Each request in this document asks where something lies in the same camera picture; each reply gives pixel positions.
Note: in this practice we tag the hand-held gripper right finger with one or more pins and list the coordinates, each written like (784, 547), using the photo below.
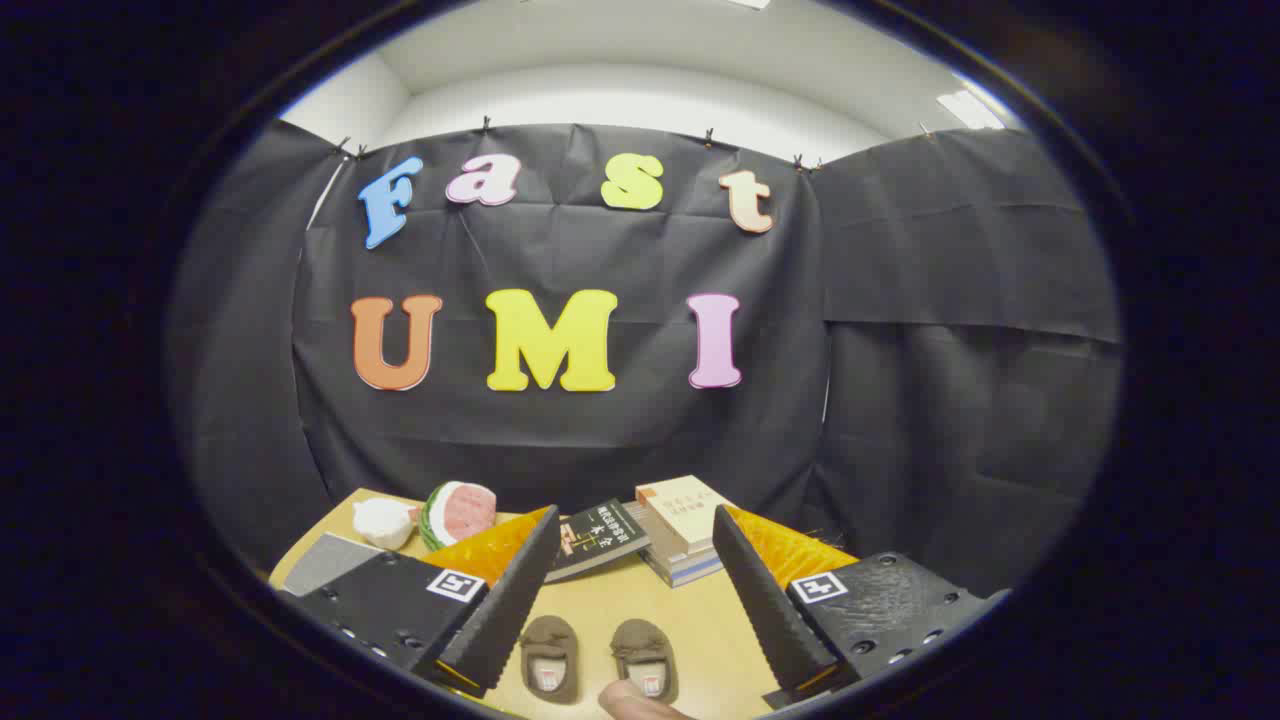
(770, 610)

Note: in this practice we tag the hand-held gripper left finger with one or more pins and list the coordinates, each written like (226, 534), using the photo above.
(510, 610)

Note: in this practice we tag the brown fuzzy shoe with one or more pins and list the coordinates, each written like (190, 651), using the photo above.
(640, 645)
(548, 640)

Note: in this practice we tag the grey fabric storage box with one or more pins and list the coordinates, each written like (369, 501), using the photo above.
(325, 565)

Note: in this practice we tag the blue cover book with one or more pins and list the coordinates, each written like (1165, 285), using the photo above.
(695, 578)

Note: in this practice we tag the white cover book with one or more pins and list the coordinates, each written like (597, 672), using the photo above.
(672, 566)

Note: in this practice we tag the watermelon slice plush toy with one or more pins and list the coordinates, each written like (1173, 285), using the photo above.
(462, 512)

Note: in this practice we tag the black cover book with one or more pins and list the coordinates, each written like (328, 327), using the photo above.
(600, 535)

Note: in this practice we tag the beige cover book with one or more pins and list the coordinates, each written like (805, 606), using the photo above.
(680, 510)

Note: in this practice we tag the white plush toy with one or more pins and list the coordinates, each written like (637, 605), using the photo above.
(383, 522)

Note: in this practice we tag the small ceiling light panel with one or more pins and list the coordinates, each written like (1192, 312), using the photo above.
(968, 110)

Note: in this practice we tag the long ceiling light panel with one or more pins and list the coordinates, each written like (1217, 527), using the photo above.
(748, 3)

